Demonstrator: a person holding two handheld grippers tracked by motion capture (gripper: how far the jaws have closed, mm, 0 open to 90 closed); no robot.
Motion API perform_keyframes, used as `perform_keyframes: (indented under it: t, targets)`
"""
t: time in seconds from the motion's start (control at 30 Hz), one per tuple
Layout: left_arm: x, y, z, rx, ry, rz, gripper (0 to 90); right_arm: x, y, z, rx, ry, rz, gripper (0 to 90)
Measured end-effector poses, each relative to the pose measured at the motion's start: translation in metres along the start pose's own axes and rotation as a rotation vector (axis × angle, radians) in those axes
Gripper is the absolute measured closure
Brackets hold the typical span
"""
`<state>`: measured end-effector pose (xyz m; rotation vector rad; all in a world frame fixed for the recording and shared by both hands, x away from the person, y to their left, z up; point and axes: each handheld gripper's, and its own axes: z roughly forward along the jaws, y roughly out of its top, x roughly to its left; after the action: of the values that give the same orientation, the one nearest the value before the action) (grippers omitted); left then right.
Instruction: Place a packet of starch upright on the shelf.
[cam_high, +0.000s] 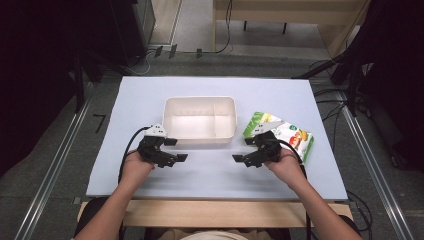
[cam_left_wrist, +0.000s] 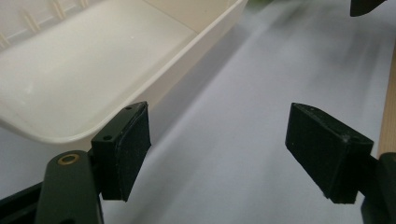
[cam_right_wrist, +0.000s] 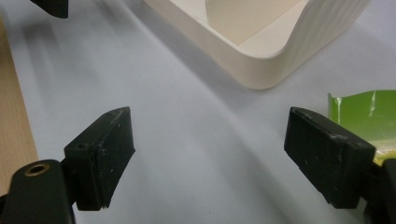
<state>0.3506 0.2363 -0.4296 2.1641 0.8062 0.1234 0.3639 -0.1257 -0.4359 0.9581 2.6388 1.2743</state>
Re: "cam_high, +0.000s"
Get white floor cable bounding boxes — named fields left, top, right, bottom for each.
left=125, top=49, right=153, bottom=77

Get black cabinet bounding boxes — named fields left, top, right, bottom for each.
left=109, top=0, right=157, bottom=67

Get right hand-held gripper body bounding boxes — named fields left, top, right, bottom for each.
left=243, top=120, right=285, bottom=169

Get person's left hand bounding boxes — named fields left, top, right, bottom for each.
left=121, top=149, right=156, bottom=188

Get green and white snack packet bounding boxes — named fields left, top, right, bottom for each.
left=242, top=111, right=316, bottom=165

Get black floor cables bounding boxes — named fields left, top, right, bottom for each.
left=308, top=59, right=349, bottom=152

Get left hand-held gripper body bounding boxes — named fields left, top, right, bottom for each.
left=137, top=123, right=178, bottom=169

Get person's beige clothing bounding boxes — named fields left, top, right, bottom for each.
left=156, top=227, right=278, bottom=240

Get black floor cable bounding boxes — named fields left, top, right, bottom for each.
left=346, top=189, right=374, bottom=235

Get black hanging cable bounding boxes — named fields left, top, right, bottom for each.
left=214, top=0, right=234, bottom=55

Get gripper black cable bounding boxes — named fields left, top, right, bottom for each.
left=273, top=138, right=313, bottom=240
left=117, top=125, right=152, bottom=185

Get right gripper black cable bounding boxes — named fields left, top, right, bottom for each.
left=273, top=138, right=313, bottom=240

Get wooden board under table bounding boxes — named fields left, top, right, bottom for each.
left=77, top=199, right=354, bottom=229

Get person's right hand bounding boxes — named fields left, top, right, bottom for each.
left=264, top=147, right=307, bottom=192

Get black metal stand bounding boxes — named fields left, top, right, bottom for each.
left=292, top=49, right=364, bottom=118

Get metal floor rail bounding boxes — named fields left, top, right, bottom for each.
left=13, top=83, right=98, bottom=240
left=335, top=89, right=415, bottom=240

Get white plastic divided container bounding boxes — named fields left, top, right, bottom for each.
left=162, top=96, right=239, bottom=145

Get light wooden desk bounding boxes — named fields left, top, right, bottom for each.
left=212, top=0, right=372, bottom=58

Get dark curtain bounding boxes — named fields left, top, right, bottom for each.
left=344, top=0, right=424, bottom=172
left=0, top=0, right=116, bottom=178

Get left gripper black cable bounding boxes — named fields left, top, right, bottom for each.
left=117, top=125, right=152, bottom=185

